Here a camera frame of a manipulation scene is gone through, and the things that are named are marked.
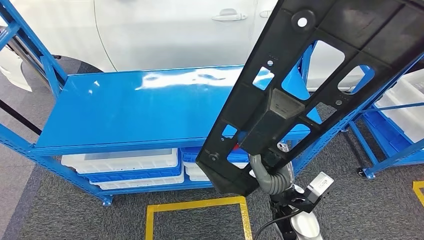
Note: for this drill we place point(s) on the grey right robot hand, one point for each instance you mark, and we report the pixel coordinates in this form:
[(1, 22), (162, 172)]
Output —
[(282, 146)]

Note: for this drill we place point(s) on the black plastic panel part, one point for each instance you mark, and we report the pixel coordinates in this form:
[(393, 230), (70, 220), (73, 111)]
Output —
[(364, 26)]

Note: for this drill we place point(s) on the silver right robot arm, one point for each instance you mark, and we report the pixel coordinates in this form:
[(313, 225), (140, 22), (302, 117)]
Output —
[(271, 182)]

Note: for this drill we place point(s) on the blue metal shelf rack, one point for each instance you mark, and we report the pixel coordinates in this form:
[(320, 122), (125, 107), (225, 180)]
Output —
[(391, 160), (132, 106)]

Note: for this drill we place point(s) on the red item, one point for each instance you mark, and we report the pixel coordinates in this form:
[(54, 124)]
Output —
[(236, 147)]

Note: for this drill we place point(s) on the blue plastic bin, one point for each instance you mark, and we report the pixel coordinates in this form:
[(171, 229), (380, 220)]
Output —
[(387, 136), (192, 155), (139, 175)]

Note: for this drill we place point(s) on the clear white plastic bin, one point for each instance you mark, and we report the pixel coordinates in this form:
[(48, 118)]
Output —
[(126, 164)]

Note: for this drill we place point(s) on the white car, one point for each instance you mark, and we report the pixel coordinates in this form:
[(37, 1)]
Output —
[(165, 33)]

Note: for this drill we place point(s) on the black diagonal bar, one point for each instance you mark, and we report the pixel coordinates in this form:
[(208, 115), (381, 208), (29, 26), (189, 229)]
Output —
[(20, 116)]

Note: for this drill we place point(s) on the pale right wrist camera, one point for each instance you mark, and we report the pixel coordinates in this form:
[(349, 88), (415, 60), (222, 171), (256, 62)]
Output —
[(319, 185)]

